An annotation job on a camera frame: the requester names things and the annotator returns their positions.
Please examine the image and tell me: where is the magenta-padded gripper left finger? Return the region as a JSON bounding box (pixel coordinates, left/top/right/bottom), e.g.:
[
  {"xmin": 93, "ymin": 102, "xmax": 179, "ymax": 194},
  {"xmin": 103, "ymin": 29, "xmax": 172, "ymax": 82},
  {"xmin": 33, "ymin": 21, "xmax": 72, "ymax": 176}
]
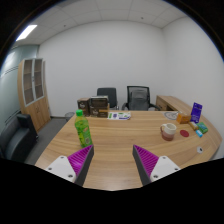
[{"xmin": 44, "ymin": 144, "xmax": 95, "ymax": 187}]

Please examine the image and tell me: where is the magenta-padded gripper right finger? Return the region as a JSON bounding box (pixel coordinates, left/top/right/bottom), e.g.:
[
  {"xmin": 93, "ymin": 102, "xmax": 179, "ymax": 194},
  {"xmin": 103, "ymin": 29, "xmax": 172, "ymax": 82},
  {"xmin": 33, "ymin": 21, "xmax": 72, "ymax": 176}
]
[{"xmin": 132, "ymin": 144, "xmax": 182, "ymax": 187}]

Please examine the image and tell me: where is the green drink bottle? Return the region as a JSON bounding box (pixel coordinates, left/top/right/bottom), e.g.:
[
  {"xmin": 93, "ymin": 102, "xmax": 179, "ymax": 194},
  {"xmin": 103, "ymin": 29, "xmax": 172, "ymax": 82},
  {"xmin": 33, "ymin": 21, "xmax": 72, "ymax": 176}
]
[{"xmin": 73, "ymin": 109, "xmax": 94, "ymax": 149}]

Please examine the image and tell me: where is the white and brown mug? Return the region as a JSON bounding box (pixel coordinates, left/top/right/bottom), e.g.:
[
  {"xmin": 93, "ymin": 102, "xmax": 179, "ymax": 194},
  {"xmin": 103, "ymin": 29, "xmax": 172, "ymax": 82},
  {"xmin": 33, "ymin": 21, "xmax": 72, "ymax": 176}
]
[{"xmin": 160, "ymin": 122, "xmax": 178, "ymax": 142}]

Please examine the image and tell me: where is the grey waste bin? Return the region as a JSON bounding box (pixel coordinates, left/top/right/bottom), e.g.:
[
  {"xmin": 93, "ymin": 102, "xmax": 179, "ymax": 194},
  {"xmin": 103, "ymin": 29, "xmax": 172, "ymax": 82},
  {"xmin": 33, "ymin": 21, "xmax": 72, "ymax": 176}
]
[{"xmin": 64, "ymin": 111, "xmax": 76, "ymax": 122}]

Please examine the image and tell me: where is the small tan box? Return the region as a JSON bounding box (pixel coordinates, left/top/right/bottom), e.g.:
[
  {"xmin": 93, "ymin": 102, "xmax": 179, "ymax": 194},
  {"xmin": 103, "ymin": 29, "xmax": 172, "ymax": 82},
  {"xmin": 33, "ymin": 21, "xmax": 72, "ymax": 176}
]
[{"xmin": 188, "ymin": 121, "xmax": 200, "ymax": 131}]

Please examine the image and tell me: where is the white round-printed paper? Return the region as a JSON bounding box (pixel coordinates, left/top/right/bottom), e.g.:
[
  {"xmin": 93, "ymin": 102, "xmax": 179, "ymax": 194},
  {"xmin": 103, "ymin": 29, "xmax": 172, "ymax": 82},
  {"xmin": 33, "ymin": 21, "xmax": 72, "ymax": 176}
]
[{"xmin": 163, "ymin": 110, "xmax": 181, "ymax": 121}]

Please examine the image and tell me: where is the orange brown box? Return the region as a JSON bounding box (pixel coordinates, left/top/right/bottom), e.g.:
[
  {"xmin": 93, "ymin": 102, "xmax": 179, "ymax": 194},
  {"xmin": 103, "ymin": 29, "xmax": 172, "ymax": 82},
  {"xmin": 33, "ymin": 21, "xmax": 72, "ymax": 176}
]
[{"xmin": 176, "ymin": 112, "xmax": 192, "ymax": 125}]

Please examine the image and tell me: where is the black leather armchair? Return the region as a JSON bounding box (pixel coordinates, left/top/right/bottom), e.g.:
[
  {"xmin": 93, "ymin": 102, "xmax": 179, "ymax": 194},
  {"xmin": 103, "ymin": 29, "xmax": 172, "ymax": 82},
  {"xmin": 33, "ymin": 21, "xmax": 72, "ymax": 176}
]
[{"xmin": 0, "ymin": 113, "xmax": 39, "ymax": 163}]

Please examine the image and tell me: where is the purple standing pouch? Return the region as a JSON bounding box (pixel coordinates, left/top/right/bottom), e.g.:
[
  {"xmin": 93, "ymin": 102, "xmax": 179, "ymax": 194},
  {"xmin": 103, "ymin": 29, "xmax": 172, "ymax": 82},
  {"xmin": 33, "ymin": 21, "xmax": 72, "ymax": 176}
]
[{"xmin": 190, "ymin": 102, "xmax": 204, "ymax": 124}]

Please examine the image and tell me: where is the wooden side desk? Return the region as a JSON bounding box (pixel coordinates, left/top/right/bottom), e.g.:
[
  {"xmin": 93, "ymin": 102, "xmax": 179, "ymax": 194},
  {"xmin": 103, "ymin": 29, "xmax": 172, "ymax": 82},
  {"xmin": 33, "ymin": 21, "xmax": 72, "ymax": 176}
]
[{"xmin": 155, "ymin": 95, "xmax": 193, "ymax": 114}]

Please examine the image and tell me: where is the wooden cabinet with glass doors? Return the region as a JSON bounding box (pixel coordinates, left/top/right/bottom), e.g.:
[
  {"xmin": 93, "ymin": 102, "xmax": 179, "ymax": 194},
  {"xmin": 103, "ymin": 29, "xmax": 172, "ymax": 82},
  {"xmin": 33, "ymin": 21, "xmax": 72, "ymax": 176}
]
[{"xmin": 17, "ymin": 57, "xmax": 52, "ymax": 133}]

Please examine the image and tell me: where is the white printed leaflet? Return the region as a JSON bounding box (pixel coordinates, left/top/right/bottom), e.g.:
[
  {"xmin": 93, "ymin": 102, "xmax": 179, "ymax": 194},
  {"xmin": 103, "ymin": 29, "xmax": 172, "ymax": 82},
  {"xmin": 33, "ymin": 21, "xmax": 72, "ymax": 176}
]
[{"xmin": 107, "ymin": 111, "xmax": 132, "ymax": 121}]

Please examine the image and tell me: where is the large dark brown box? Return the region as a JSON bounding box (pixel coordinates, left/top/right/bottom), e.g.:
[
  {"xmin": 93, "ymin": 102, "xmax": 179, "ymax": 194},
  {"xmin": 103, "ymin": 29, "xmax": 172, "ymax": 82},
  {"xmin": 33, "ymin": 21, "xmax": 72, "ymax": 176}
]
[{"xmin": 88, "ymin": 95, "xmax": 111, "ymax": 119}]

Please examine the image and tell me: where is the black padded office chair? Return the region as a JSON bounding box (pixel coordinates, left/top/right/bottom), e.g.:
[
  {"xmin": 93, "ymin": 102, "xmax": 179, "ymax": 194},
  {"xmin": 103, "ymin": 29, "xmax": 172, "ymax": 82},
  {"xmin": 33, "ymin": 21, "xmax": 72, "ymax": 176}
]
[{"xmin": 96, "ymin": 87, "xmax": 119, "ymax": 111}]

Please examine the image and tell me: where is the rectangular ceiling light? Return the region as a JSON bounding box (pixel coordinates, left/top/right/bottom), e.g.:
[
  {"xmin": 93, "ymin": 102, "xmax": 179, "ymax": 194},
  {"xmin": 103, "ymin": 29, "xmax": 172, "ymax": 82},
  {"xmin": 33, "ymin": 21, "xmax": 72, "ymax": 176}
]
[{"xmin": 15, "ymin": 24, "xmax": 39, "ymax": 43}]

